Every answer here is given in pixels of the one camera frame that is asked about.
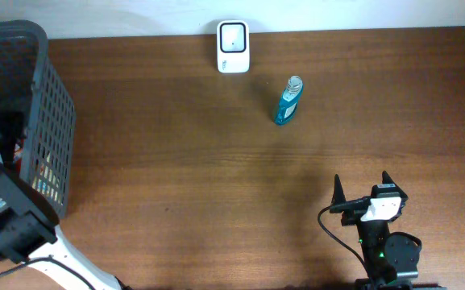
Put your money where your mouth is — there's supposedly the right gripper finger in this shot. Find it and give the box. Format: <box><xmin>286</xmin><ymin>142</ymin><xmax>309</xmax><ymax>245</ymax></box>
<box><xmin>382</xmin><ymin>171</ymin><xmax>395</xmax><ymax>184</ymax></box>
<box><xmin>331</xmin><ymin>174</ymin><xmax>346</xmax><ymax>206</ymax></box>

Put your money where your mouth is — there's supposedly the blue mouthwash bottle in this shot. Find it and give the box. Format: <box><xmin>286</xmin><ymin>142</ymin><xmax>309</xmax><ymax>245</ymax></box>
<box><xmin>274</xmin><ymin>76</ymin><xmax>304</xmax><ymax>126</ymax></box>

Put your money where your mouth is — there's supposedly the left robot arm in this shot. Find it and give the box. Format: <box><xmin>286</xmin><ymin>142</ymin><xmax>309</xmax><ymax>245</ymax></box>
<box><xmin>0</xmin><ymin>155</ymin><xmax>126</xmax><ymax>290</ymax></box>

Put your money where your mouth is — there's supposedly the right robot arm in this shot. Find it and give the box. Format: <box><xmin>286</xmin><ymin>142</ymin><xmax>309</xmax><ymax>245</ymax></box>
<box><xmin>329</xmin><ymin>172</ymin><xmax>421</xmax><ymax>289</ymax></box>

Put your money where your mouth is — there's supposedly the grey plastic mesh basket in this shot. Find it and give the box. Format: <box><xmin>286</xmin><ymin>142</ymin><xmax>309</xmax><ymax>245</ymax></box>
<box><xmin>0</xmin><ymin>20</ymin><xmax>76</xmax><ymax>218</ymax></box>

